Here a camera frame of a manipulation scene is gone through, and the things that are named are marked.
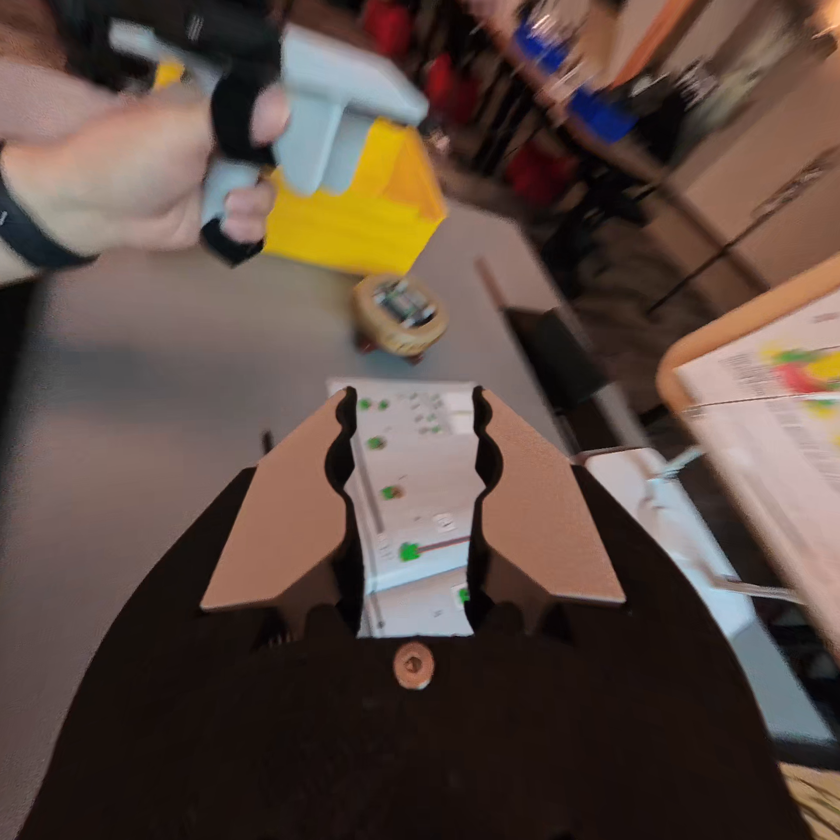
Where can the grey desk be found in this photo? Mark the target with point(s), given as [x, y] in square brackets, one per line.
[164, 367]

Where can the long wooden table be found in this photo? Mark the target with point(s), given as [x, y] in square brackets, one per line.
[689, 190]

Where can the black desk chair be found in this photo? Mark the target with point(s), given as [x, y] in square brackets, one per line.
[558, 361]

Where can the wooden document stand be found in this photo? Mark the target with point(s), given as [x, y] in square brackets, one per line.
[709, 328]

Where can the blue plastic bin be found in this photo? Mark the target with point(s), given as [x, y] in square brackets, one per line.
[541, 39]
[600, 115]

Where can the black wristband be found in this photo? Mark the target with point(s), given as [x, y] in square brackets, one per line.
[39, 236]

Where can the printed task sheet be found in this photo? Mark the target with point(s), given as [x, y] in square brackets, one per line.
[761, 420]

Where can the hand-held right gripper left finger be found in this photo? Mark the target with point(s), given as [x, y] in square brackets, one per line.
[282, 512]

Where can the person's left forearm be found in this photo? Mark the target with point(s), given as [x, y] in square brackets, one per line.
[10, 266]

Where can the red plastic bin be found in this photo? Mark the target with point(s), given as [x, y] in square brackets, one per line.
[449, 88]
[541, 174]
[387, 19]

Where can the black office chair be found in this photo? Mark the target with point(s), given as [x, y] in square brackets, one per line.
[604, 210]

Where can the brick set instruction booklet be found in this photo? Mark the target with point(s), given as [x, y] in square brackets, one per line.
[420, 459]

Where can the tan brick-built pot base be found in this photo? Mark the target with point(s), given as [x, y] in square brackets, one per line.
[400, 321]

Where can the person's left hand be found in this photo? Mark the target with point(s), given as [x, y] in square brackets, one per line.
[131, 177]

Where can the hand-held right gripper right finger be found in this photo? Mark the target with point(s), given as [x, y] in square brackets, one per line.
[544, 518]

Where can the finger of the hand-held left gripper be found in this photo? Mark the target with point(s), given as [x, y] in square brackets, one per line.
[341, 79]

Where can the yellow plastic bin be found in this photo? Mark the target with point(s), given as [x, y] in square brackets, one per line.
[354, 223]

